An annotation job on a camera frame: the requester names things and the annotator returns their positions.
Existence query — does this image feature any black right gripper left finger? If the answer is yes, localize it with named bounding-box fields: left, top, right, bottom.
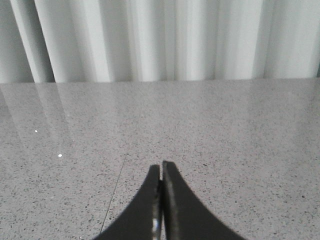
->
left=96, top=165, right=163, bottom=240

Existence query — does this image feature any white pleated curtain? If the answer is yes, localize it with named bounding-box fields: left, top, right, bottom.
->
left=0, top=0, right=320, bottom=83

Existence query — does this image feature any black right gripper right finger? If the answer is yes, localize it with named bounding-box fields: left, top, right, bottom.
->
left=162, top=161, right=243, bottom=240

